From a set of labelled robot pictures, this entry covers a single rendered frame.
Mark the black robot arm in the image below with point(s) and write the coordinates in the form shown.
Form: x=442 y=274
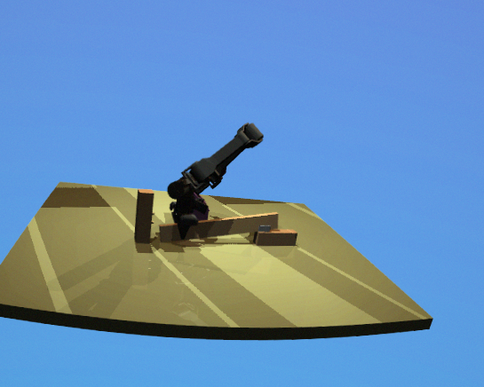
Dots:
x=213 y=168

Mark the long brown wooden rail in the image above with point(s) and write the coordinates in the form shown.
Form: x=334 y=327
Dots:
x=220 y=227

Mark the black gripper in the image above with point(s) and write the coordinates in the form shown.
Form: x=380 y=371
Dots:
x=181 y=214

